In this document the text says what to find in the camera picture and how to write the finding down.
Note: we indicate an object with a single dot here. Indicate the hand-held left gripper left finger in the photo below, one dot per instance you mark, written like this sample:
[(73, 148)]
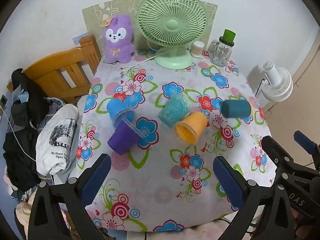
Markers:
[(96, 178)]

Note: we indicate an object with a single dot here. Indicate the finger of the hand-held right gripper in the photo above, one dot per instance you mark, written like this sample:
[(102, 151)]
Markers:
[(303, 141), (276, 152)]

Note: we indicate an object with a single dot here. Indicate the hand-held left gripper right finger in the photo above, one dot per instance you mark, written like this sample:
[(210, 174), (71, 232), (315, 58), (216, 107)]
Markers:
[(228, 182)]

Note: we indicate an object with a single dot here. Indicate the purple cup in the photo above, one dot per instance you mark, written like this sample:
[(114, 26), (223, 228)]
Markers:
[(121, 140)]

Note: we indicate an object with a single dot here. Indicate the dark teal cup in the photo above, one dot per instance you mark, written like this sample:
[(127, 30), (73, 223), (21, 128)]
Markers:
[(236, 108)]

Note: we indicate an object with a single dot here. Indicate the orange cup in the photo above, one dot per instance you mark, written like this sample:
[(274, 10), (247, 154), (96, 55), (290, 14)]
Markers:
[(193, 125)]

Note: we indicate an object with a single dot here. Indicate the light blue glitter cup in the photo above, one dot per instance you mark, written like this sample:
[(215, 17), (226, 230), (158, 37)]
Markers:
[(173, 110)]

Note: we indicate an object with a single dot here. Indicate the white printed shirt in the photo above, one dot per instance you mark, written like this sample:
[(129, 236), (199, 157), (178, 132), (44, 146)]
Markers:
[(58, 140)]

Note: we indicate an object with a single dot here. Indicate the floral tablecloth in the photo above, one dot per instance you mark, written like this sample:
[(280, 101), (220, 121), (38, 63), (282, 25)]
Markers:
[(160, 180)]

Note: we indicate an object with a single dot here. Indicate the white circulator fan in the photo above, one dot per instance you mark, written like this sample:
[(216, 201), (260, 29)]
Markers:
[(276, 80)]

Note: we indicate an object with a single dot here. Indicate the black jacket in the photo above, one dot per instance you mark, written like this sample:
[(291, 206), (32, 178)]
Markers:
[(21, 155)]

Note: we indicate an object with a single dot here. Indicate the grey garment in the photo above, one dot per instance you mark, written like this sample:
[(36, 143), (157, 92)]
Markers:
[(51, 110)]

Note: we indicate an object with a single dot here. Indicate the glass jar with green lid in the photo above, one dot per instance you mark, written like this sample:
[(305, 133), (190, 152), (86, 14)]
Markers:
[(221, 52)]

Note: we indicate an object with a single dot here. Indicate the wooden chair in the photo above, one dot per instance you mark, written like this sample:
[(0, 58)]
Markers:
[(62, 58)]

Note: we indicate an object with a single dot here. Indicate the cotton swab container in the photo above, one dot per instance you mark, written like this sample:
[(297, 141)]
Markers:
[(197, 50)]

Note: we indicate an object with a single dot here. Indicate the purple plush toy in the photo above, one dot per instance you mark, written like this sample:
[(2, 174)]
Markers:
[(117, 46)]

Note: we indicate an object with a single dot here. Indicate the blue tape strip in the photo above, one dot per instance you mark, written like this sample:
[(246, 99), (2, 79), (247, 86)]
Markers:
[(80, 37)]

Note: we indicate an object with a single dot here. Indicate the green desk fan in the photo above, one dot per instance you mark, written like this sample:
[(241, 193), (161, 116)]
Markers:
[(172, 25)]

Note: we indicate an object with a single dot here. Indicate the beige cartoon wall cloth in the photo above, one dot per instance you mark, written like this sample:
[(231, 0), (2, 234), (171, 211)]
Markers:
[(95, 17)]

